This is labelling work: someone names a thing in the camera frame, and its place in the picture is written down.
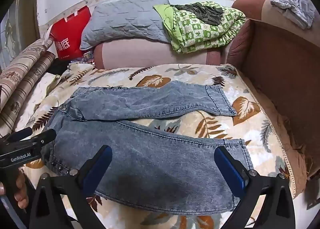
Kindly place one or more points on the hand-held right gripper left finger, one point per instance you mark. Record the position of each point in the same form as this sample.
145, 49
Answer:
100, 166

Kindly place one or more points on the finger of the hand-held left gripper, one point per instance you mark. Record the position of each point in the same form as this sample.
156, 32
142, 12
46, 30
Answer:
43, 138
20, 134

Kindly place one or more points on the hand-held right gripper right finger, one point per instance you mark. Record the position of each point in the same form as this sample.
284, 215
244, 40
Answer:
230, 169

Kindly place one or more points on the blue denim pants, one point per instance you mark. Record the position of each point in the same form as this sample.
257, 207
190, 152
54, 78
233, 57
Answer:
155, 164

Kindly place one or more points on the person's left hand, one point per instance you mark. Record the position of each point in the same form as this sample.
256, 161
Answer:
20, 194

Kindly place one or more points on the striped floral rolled cushions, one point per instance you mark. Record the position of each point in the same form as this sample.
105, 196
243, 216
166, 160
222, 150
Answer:
25, 86

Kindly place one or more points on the leaf print blanket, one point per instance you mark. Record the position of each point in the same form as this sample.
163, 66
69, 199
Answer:
262, 118

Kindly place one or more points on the striped rolled mat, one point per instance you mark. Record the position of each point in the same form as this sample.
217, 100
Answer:
22, 61

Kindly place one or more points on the door with glass pane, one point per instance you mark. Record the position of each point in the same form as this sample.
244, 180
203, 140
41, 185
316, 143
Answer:
10, 31

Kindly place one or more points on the red paper bag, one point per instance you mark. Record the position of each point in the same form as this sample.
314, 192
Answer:
72, 31

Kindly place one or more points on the pink and brown sofa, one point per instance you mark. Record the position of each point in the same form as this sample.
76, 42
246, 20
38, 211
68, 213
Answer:
150, 53

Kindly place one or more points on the green patterned quilt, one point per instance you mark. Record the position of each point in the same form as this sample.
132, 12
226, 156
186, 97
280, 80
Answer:
200, 36

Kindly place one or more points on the grey quilted pillow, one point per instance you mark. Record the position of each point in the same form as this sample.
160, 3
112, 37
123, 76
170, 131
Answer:
125, 21

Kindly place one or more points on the dark olive garment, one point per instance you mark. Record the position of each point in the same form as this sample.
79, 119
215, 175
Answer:
202, 13

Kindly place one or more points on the grey crumpled clothing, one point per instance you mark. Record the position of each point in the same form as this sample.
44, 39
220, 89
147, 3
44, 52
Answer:
295, 6

